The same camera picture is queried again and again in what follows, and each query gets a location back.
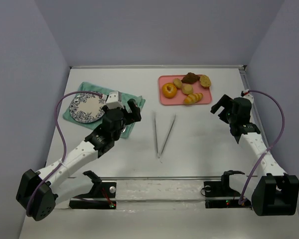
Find orange glazed donut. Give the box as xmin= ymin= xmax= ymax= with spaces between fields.
xmin=161 ymin=83 xmax=177 ymax=99

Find metal tongs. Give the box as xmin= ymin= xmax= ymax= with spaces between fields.
xmin=152 ymin=111 xmax=176 ymax=163

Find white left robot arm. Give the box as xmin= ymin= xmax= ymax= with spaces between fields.
xmin=16 ymin=99 xmax=141 ymax=221

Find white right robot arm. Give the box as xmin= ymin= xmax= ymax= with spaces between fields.
xmin=211 ymin=90 xmax=299 ymax=216

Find sliced seeded bread roll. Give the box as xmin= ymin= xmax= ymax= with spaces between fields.
xmin=199 ymin=75 xmax=211 ymax=89

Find dark brown chocolate bread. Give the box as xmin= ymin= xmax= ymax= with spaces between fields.
xmin=181 ymin=72 xmax=200 ymax=84

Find blue floral plate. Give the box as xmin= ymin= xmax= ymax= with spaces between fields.
xmin=69 ymin=97 xmax=105 ymax=123

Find striped croissant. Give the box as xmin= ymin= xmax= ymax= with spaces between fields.
xmin=183 ymin=93 xmax=203 ymax=105

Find pink tray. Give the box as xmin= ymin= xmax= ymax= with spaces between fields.
xmin=158 ymin=75 xmax=212 ymax=106

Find round yellow bun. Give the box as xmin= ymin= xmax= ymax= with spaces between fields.
xmin=181 ymin=84 xmax=193 ymax=95

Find small round tan bun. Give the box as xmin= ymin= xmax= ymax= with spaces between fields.
xmin=173 ymin=78 xmax=182 ymax=89

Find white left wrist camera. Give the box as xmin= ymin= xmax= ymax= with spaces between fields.
xmin=106 ymin=91 xmax=124 ymax=110

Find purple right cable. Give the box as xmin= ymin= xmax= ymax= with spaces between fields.
xmin=239 ymin=90 xmax=285 ymax=206

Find purple cable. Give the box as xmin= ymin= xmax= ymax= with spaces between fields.
xmin=26 ymin=91 xmax=103 ymax=217
xmin=239 ymin=90 xmax=285 ymax=206

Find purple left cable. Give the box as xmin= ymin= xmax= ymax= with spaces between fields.
xmin=26 ymin=91 xmax=103 ymax=217

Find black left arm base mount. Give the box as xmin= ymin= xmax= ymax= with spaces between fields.
xmin=69 ymin=170 xmax=117 ymax=210

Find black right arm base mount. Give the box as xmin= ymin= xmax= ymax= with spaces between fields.
xmin=200 ymin=170 xmax=252 ymax=209

